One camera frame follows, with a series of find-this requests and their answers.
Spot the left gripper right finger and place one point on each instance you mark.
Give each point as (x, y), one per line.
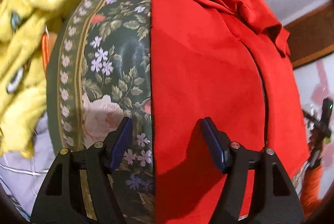
(273, 198)

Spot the yellow cartoon blanket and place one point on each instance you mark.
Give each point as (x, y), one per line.
(25, 51)

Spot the red zip jacket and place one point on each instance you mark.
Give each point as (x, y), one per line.
(228, 60)

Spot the dark floral bedspread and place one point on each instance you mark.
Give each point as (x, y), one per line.
(100, 72)

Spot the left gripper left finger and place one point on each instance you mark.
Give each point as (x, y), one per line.
(60, 198)

